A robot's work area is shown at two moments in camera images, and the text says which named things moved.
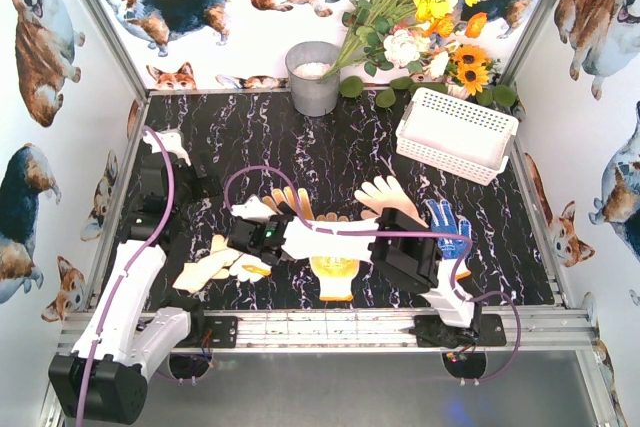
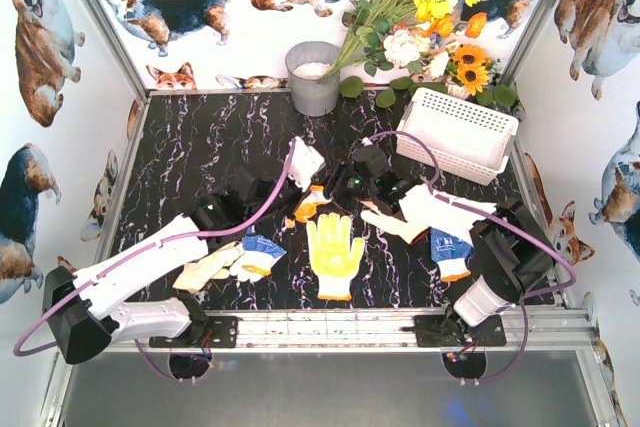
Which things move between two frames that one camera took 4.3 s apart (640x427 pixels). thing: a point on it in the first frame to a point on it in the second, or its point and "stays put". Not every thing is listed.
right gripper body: [378, 238] to [343, 183]
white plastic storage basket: [459, 137] stays put
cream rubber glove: [196, 274] stays put
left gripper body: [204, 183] to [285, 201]
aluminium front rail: [544, 330] stays put
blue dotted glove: [250, 268] stays put
